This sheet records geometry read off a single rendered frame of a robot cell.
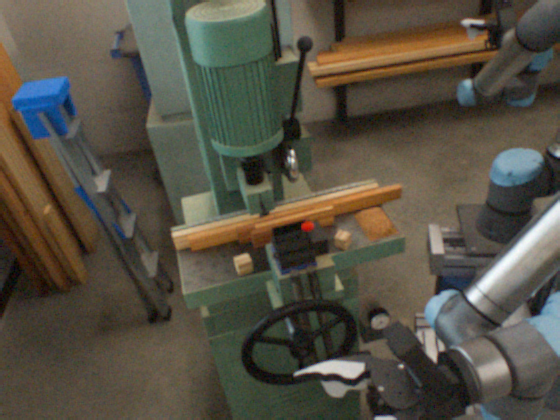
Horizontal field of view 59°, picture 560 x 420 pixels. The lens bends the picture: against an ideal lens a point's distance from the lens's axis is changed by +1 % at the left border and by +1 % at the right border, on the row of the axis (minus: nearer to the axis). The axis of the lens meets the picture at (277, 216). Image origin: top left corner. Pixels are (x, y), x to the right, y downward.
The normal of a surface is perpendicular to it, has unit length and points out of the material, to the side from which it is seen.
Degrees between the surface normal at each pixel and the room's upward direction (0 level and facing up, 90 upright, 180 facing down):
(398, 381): 8
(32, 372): 0
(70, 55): 90
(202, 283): 0
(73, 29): 90
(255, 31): 90
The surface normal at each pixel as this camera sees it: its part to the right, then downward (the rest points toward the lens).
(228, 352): 0.25, 0.58
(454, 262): -0.14, 0.63
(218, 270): -0.11, -0.78
